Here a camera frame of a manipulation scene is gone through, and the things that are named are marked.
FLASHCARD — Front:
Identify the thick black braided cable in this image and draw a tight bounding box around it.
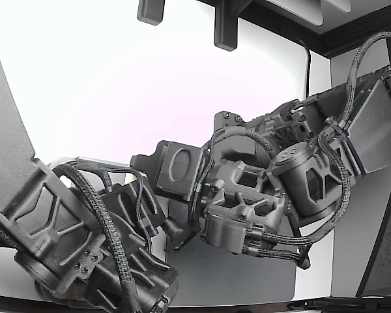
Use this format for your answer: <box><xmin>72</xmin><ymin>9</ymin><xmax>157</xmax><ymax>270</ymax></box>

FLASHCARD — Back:
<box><xmin>50</xmin><ymin>162</ymin><xmax>141</xmax><ymax>313</ymax></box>

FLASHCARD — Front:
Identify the black overhead bracket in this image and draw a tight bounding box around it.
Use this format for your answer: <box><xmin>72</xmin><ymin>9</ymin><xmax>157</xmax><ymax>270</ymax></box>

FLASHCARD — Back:
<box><xmin>213</xmin><ymin>0</ymin><xmax>239</xmax><ymax>52</ymax></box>

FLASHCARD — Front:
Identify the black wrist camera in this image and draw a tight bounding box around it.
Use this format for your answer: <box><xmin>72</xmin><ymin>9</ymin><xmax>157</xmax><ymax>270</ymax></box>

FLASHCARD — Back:
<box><xmin>162</xmin><ymin>215</ymin><xmax>202</xmax><ymax>254</ymax></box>

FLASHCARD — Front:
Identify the black smooth cable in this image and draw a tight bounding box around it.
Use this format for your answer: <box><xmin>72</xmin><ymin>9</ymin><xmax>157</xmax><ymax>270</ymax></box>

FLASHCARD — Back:
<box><xmin>295</xmin><ymin>36</ymin><xmax>313</xmax><ymax>98</ymax></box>

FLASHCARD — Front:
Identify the light gray panel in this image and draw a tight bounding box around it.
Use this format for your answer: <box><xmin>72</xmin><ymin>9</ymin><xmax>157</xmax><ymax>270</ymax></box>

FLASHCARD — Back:
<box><xmin>268</xmin><ymin>0</ymin><xmax>325</xmax><ymax>27</ymax></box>
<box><xmin>325</xmin><ymin>0</ymin><xmax>353</xmax><ymax>13</ymax></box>

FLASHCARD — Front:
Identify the gray rectangular mat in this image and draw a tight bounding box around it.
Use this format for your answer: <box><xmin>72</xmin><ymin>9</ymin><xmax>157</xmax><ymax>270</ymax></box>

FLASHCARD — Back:
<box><xmin>164</xmin><ymin>195</ymin><xmax>297</xmax><ymax>299</ymax></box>

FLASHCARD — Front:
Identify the dark gray overhead bracket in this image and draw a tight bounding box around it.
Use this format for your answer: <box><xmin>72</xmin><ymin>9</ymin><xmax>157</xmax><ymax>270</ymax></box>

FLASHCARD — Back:
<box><xmin>136</xmin><ymin>0</ymin><xmax>166</xmax><ymax>25</ymax></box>

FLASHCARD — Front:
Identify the thin black wire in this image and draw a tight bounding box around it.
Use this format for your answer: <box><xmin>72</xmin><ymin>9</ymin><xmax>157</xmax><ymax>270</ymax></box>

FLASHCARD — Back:
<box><xmin>126</xmin><ymin>169</ymin><xmax>152</xmax><ymax>230</ymax></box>

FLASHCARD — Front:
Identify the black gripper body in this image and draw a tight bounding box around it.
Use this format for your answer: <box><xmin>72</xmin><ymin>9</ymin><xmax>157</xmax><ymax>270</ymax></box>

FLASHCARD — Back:
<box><xmin>153</xmin><ymin>140</ymin><xmax>203</xmax><ymax>202</ymax></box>

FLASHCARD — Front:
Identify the black frame beam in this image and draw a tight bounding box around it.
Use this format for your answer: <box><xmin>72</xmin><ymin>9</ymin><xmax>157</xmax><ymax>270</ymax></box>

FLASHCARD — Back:
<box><xmin>195</xmin><ymin>0</ymin><xmax>391</xmax><ymax>59</ymax></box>

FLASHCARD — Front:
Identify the black six-joint robot arm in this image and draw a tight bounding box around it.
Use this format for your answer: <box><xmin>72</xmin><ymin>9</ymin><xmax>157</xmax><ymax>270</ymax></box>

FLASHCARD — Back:
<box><xmin>0</xmin><ymin>34</ymin><xmax>391</xmax><ymax>313</ymax></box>

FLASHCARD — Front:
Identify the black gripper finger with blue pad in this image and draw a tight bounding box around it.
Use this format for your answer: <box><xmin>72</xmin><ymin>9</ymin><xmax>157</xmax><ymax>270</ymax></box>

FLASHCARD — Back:
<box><xmin>129</xmin><ymin>153</ymin><xmax>158</xmax><ymax>170</ymax></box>

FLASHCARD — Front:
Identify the gray fixture tray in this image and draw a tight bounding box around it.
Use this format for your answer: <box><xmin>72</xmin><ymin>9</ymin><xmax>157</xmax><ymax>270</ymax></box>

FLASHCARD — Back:
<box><xmin>78</xmin><ymin>156</ymin><xmax>131</xmax><ymax>172</ymax></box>

